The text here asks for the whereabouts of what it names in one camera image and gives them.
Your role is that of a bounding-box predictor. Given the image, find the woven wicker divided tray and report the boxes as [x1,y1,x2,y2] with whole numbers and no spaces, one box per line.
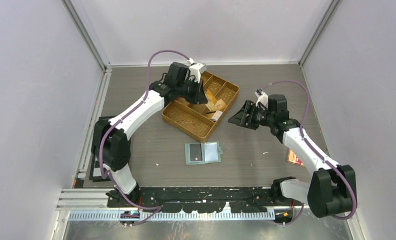
[162,72,240,143]

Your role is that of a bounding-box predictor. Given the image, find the black white chessboard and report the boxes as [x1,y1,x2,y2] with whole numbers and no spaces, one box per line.
[89,115,115,183]

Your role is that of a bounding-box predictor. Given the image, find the dark grey VIP card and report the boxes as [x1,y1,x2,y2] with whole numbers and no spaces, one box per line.
[188,143,203,163]

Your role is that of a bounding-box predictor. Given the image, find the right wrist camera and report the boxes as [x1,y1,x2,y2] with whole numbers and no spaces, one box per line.
[255,88,268,107]

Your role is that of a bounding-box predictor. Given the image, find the stack of cards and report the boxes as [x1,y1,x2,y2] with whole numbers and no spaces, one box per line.
[205,110,223,122]

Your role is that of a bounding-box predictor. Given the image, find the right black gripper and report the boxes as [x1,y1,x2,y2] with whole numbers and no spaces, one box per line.
[228,100,274,131]

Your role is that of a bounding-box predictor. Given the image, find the green card holder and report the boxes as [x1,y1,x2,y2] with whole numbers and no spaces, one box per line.
[185,141,224,165]

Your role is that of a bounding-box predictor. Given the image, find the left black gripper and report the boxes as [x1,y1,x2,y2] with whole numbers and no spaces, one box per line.
[177,77,208,106]

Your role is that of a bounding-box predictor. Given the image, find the gold VIP card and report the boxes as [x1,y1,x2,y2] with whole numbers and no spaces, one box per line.
[205,89,227,111]

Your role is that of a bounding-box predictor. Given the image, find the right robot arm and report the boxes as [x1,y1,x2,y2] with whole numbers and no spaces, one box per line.
[228,94,357,220]

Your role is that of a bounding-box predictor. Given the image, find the aluminium front rail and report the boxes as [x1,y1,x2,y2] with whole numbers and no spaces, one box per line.
[56,185,357,211]

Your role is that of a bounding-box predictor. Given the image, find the red gold matchbox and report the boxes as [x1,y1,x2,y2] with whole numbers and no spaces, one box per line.
[286,149,305,167]

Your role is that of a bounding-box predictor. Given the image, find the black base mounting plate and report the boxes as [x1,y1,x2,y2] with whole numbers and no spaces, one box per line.
[107,186,304,215]

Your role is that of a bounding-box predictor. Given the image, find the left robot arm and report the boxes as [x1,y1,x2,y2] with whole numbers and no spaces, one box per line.
[91,62,207,207]

